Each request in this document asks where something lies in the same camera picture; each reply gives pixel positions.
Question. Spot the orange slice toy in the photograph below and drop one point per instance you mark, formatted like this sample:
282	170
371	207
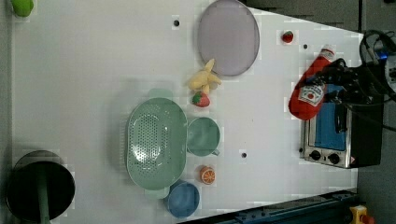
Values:
207	175

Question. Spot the yellow red emergency button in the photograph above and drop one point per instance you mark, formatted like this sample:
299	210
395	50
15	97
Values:
360	215

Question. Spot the blue metal rail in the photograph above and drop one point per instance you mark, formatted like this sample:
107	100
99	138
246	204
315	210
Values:
330	208

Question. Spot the green mug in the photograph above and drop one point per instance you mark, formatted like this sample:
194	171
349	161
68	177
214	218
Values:
203	137

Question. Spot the black round pot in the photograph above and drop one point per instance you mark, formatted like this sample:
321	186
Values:
40	188

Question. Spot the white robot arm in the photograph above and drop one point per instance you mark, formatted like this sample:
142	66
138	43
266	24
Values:
389	76

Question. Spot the grey round plate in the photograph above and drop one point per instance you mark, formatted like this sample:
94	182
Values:
229	34

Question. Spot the silver toaster oven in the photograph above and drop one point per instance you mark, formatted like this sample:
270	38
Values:
345	136

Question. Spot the small red strawberry toy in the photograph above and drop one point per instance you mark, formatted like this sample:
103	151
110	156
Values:
287	37

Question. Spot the blue bowl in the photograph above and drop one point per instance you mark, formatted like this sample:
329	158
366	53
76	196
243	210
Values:
183	199

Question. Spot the green cylinder object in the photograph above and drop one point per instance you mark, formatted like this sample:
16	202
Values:
22	8

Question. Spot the yellow plush banana bunch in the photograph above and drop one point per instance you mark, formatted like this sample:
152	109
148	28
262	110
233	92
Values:
202	80

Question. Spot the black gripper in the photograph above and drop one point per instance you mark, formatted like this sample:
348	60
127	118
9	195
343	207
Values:
361	86

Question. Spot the green oval strainer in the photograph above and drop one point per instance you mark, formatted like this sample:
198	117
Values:
156	136

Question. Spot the red plush ketchup bottle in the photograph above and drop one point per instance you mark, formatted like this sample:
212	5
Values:
306	99

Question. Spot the red plush strawberry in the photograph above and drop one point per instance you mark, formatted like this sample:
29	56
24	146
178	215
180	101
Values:
200	99

